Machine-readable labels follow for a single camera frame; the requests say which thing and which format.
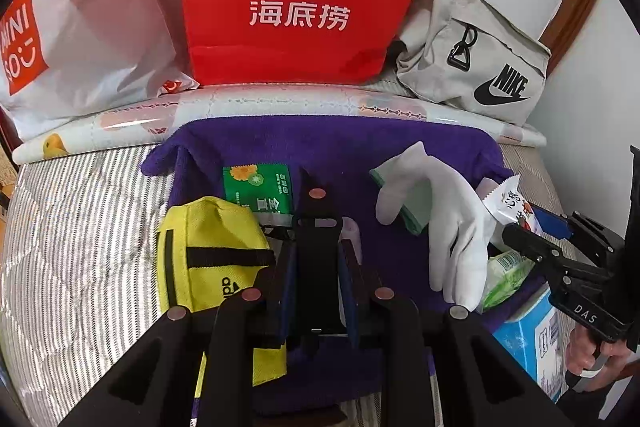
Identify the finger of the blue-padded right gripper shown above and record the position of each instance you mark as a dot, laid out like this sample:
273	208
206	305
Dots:
551	224
551	257

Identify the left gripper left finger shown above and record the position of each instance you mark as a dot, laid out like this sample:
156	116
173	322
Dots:
284	289

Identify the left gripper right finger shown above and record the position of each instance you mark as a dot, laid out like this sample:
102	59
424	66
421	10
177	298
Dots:
348	277

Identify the green pocket tissue pack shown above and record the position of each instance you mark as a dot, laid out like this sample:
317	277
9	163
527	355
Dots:
506	272

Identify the white snack packet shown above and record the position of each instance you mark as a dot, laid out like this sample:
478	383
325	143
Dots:
507	205

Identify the white cotton glove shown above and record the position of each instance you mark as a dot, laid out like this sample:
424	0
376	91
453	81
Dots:
459	229

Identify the blue tissue paper pack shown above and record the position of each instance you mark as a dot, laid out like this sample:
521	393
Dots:
536	334

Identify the yellow Adidas pouch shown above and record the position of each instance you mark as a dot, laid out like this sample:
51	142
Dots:
208	251

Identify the green sachet packet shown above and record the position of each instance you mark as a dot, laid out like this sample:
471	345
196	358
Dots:
265	189

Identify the person's right hand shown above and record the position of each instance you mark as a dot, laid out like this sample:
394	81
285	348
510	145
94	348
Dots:
579	357

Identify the purple fleece towel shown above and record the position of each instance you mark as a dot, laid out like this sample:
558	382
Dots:
338	152

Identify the beige Nike waist bag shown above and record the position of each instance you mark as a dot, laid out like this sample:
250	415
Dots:
466	54

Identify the rolled floral paper tube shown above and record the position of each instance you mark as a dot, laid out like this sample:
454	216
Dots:
153	121

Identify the white Miniso plastic bag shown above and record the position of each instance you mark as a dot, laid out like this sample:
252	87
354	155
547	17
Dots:
65	59

